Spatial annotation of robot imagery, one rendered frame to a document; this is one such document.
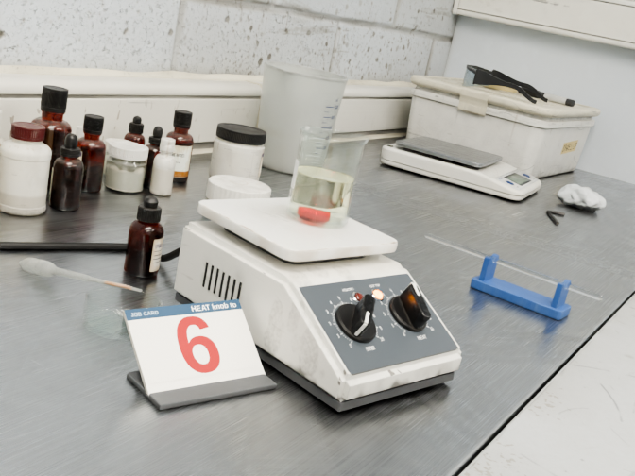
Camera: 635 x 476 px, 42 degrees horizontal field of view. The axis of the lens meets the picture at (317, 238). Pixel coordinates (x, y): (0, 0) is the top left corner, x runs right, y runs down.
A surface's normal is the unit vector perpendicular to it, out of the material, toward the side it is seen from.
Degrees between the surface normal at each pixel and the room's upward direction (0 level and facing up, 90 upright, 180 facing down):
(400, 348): 30
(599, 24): 90
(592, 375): 0
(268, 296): 90
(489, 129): 93
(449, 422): 0
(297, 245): 0
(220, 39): 90
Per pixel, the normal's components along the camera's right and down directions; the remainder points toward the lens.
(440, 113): -0.56, 0.18
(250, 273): -0.72, 0.05
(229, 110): 0.84, 0.30
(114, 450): 0.19, -0.94
